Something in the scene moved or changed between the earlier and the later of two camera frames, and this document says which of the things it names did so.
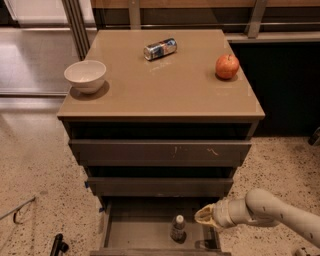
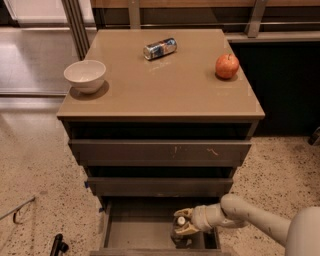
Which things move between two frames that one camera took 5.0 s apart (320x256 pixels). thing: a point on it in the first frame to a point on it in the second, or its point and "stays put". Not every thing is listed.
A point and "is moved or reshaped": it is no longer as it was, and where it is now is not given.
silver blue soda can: (160, 49) stays put
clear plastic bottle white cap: (179, 219) is moved or reshaped
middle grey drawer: (160, 186) stays put
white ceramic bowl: (86, 76) stays put
